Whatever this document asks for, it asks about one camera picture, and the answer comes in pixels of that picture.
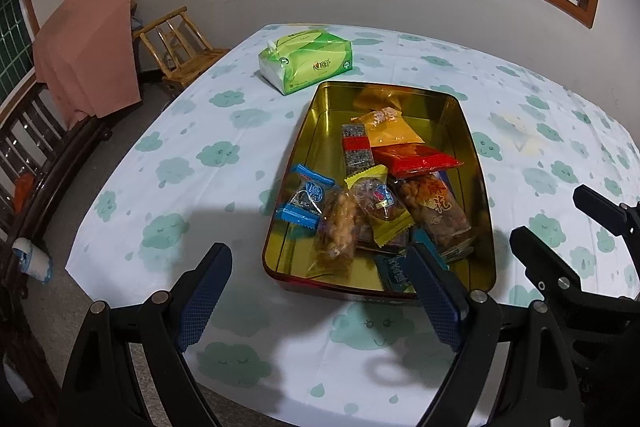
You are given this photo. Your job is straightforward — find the gold tin box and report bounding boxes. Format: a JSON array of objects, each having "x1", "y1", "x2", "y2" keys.
[{"x1": 262, "y1": 82, "x2": 497, "y2": 303}]

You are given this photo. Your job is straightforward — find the red snack packet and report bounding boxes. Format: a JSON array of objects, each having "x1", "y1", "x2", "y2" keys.
[{"x1": 372, "y1": 144, "x2": 463, "y2": 179}]

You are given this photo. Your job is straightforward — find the green tissue pack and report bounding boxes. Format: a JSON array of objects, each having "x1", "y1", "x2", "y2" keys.
[{"x1": 258, "y1": 32, "x2": 354, "y2": 96}]

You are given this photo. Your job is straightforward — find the pink cloth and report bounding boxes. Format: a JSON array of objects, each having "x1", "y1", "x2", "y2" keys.
[{"x1": 32, "y1": 0, "x2": 142, "y2": 130}]

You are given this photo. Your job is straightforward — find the dark wooden bench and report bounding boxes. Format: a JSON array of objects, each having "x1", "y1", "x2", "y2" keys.
[{"x1": 0, "y1": 72, "x2": 111, "y2": 427}]

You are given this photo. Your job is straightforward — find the clear dough twist packet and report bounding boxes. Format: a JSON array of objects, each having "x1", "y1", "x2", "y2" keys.
[{"x1": 392, "y1": 174, "x2": 473, "y2": 258}]

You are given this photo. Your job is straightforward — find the light wooden chair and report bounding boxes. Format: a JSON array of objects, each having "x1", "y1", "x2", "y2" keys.
[{"x1": 132, "y1": 6, "x2": 231, "y2": 88}]

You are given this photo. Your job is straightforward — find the orange snack packet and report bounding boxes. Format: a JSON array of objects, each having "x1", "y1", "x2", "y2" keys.
[{"x1": 359, "y1": 107, "x2": 425, "y2": 150}]

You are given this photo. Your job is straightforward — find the orange bag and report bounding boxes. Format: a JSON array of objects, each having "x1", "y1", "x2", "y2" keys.
[{"x1": 12, "y1": 174, "x2": 33, "y2": 212}]

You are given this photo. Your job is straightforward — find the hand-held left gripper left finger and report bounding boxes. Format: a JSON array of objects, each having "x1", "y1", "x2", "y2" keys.
[{"x1": 60, "y1": 243, "x2": 233, "y2": 427}]

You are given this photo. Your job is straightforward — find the green grille window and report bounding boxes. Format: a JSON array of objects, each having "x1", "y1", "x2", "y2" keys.
[{"x1": 0, "y1": 0, "x2": 38, "y2": 108}]

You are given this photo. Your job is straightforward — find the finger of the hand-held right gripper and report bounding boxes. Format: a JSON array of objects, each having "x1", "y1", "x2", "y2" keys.
[
  {"x1": 572, "y1": 185, "x2": 640, "y2": 238},
  {"x1": 510, "y1": 226, "x2": 583, "y2": 293}
]

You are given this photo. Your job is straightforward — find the sesame bar packet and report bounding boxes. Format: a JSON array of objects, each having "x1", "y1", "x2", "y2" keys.
[{"x1": 341, "y1": 123, "x2": 377, "y2": 180}]

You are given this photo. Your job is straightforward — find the blue candy packet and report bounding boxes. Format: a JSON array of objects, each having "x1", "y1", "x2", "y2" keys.
[
  {"x1": 276, "y1": 164, "x2": 336, "y2": 226},
  {"x1": 374, "y1": 229, "x2": 448, "y2": 297}
]

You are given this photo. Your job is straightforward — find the clear fried cookie packet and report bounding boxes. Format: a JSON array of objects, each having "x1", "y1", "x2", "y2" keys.
[{"x1": 306, "y1": 189, "x2": 363, "y2": 279}]

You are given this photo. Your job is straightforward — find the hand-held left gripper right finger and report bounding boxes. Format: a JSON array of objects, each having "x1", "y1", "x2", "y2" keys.
[{"x1": 405, "y1": 244, "x2": 583, "y2": 427}]

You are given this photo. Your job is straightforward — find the yellow picture snack packet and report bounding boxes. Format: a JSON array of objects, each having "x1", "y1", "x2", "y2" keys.
[{"x1": 344, "y1": 164, "x2": 416, "y2": 248}]

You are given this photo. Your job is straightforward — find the dark blue biscuit packet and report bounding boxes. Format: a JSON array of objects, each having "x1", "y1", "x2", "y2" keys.
[{"x1": 442, "y1": 172, "x2": 476, "y2": 264}]

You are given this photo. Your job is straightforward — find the white blue paper roll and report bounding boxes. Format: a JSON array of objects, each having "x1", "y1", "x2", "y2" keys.
[{"x1": 12, "y1": 237, "x2": 53, "y2": 282}]

